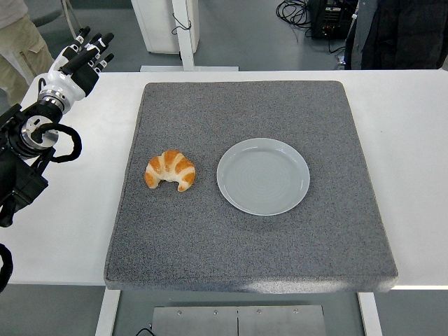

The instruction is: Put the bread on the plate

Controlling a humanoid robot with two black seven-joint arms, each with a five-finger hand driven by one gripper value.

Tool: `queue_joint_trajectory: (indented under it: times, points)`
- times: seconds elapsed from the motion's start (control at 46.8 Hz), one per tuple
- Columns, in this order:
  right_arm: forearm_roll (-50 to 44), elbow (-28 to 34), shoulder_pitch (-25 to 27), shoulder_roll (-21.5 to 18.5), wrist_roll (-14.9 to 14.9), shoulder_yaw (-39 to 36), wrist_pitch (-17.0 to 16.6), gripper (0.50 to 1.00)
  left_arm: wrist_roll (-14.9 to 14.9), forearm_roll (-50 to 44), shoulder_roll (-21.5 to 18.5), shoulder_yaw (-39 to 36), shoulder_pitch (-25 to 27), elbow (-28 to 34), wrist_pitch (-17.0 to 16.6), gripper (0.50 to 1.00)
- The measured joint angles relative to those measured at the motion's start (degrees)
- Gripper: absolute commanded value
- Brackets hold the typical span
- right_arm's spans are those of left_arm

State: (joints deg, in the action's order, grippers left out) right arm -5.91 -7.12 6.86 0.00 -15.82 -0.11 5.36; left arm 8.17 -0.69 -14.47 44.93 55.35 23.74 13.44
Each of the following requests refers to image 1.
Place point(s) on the white-black robot hand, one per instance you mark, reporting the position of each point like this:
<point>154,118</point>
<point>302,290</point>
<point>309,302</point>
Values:
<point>70,84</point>

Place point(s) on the golden croissant bread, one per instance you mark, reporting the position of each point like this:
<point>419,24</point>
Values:
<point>175,164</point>

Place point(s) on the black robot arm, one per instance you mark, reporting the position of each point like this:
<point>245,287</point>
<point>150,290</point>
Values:
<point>21,175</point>

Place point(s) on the grey round plate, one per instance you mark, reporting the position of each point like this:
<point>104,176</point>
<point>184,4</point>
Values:
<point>262,175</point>

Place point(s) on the grey metal plate with screws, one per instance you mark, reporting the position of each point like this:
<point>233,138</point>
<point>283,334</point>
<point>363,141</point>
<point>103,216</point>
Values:
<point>210,322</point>

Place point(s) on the person in light trousers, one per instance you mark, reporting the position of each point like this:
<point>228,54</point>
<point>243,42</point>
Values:
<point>21,42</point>

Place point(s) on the grey chair with wheels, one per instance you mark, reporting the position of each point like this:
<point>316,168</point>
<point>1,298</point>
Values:
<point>45,8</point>

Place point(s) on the white cabinet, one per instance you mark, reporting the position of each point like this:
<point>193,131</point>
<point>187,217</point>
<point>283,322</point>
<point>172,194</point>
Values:
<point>157,28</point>

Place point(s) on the white table leg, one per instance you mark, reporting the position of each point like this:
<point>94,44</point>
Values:
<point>106,315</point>
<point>371,315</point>

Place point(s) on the grey felt mat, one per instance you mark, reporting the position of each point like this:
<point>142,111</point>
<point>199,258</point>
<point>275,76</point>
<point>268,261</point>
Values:
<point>245,245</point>

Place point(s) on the black electronics box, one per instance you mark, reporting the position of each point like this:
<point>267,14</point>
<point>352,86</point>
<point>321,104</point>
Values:
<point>325,21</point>

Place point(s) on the person in dark coat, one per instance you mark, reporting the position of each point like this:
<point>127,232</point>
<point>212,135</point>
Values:
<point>402,35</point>

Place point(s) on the white table post with foot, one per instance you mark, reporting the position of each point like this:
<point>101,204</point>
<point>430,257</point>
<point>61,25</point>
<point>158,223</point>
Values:
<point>185,42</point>

